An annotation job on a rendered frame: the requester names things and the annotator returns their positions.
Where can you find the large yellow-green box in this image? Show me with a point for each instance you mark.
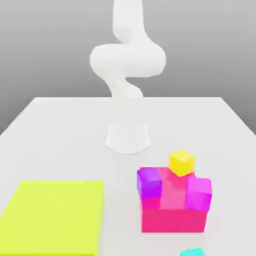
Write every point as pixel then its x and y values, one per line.
pixel 54 218

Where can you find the small purple cube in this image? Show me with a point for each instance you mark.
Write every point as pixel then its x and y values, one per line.
pixel 149 183

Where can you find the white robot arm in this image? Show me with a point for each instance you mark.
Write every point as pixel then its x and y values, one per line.
pixel 128 60

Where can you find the small yellow cube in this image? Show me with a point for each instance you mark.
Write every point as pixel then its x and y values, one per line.
pixel 181 163

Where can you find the small magenta cube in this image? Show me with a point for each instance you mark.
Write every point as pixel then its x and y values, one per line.
pixel 198 194

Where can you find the small turquoise cube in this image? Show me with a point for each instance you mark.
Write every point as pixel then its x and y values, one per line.
pixel 193 252

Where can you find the large pink box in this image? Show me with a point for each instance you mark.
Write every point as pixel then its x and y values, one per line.
pixel 173 220

